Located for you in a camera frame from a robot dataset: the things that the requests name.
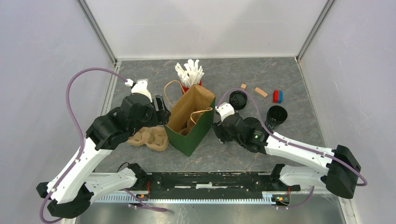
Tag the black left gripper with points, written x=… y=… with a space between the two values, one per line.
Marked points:
x=162 y=115

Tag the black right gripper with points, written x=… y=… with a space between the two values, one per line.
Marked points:
x=218 y=129

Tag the green paper bag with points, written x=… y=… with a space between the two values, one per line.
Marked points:
x=196 y=99

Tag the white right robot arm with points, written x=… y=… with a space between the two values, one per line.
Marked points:
x=335 y=169

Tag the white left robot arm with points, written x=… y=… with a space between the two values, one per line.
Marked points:
x=70 y=194

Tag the black coffee lid stack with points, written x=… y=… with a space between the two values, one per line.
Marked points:
x=238 y=100

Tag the brown cardboard cup carrier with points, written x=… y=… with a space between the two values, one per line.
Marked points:
x=154 y=138

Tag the red cup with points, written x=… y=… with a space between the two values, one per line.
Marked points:
x=185 y=89

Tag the white wrapped stirrer bundle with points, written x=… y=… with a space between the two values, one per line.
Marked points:
x=190 y=73

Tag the long wooden block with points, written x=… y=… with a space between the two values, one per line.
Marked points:
x=261 y=92

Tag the red and blue block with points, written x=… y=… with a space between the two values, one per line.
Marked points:
x=277 y=96

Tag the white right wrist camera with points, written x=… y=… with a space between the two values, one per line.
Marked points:
x=225 y=110

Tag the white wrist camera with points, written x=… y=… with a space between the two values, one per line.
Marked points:
x=225 y=110
x=140 y=86

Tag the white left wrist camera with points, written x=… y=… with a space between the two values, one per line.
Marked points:
x=140 y=86

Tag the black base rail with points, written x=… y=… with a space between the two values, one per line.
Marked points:
x=209 y=186

